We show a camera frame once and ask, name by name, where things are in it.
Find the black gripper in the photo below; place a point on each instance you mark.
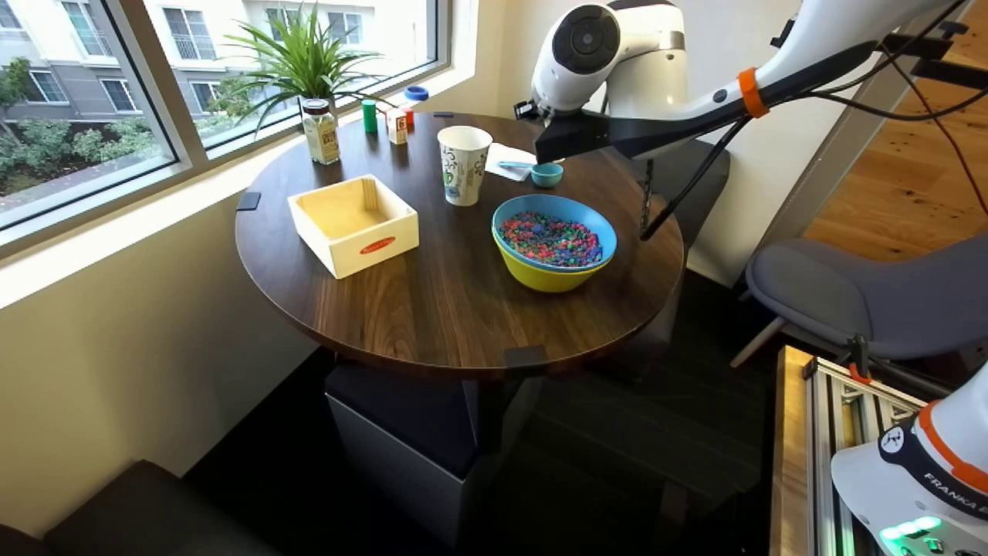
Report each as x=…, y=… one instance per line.
x=575, y=136

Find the blue yellow bowl with beads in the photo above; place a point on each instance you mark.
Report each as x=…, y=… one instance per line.
x=554, y=243

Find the white paper napkin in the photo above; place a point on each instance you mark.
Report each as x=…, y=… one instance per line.
x=510, y=163

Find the patterned paper cup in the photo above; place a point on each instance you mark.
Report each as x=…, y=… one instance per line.
x=464, y=164

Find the small blue lid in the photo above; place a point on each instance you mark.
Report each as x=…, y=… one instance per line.
x=415, y=93

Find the red toy block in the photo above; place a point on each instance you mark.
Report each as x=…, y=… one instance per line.
x=410, y=118

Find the white toy cube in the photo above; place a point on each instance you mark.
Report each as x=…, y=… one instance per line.
x=395, y=127

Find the green toy block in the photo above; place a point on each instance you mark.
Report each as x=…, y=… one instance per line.
x=367, y=118

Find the cream wooden box tray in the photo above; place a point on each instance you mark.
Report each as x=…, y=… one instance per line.
x=357, y=219

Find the glass jar with black lid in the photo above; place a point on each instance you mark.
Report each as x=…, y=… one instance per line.
x=322, y=133

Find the green potted plant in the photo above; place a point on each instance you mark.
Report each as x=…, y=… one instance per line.
x=295, y=58

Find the dark flat rectangular piece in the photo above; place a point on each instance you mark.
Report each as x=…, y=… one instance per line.
x=249, y=203

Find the grey upholstered chair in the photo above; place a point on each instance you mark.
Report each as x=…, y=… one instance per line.
x=874, y=297

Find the grey ottoman under table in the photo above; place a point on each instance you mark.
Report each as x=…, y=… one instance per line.
x=401, y=453

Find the black bench seat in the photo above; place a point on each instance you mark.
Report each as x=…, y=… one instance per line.
x=133, y=515

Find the black camera boom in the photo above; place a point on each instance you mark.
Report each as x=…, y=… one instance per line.
x=935, y=64

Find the aluminium frame stand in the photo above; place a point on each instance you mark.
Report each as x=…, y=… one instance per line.
x=814, y=453

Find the grey window frame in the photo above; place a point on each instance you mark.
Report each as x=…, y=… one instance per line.
x=156, y=80

